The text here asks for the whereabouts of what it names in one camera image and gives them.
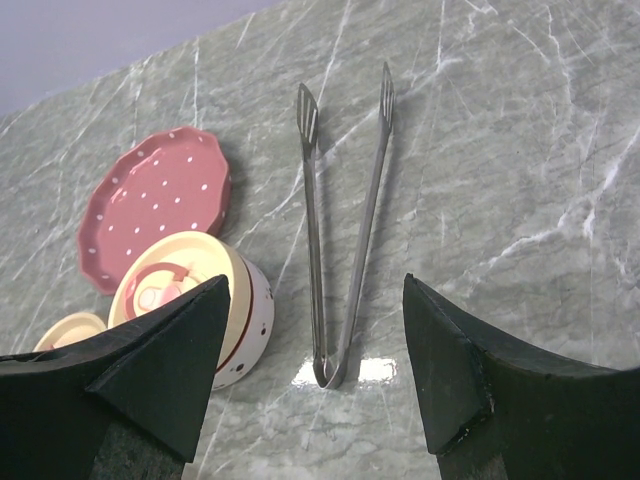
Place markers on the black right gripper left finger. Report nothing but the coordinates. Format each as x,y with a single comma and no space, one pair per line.
128,403

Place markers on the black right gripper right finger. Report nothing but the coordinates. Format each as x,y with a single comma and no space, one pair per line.
496,407

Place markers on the cream lid with barcode label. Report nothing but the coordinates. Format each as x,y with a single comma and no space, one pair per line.
71,329

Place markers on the cream lid with pink knob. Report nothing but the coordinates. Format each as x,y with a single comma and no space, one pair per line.
175,265

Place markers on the pink dotted plate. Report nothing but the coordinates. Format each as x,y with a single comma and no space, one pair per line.
173,181

